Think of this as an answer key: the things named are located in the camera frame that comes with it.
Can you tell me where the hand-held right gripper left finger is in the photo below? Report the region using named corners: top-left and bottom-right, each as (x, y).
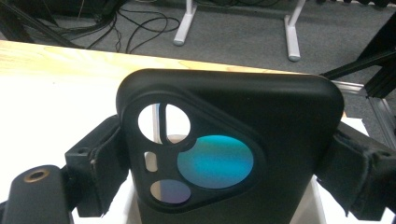
top-left (64, 114), bottom-right (132, 218)

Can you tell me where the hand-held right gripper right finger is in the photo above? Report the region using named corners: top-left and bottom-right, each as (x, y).
top-left (314, 120), bottom-right (396, 217)

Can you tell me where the translucent white plastic container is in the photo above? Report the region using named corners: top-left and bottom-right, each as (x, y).
top-left (124, 103), bottom-right (328, 224)

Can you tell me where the black phone case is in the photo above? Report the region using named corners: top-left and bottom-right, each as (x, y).
top-left (115, 68), bottom-right (345, 224)

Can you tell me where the black metal stand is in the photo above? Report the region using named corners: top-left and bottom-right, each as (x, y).
top-left (320, 12), bottom-right (396, 99)
top-left (0, 0), bottom-right (83, 49)

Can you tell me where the white metal stand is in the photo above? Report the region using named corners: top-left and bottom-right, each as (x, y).
top-left (173, 0), bottom-right (307, 63)

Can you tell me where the aluminium floor rail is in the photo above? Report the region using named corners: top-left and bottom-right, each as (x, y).
top-left (330, 79), bottom-right (371, 96)
top-left (368, 95), bottom-right (396, 151)

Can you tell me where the black floor cable bundle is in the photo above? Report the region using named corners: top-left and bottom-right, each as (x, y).
top-left (55, 6), bottom-right (124, 51)

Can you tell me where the black looped floor cable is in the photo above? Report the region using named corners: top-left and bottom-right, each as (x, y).
top-left (125, 14), bottom-right (181, 54)

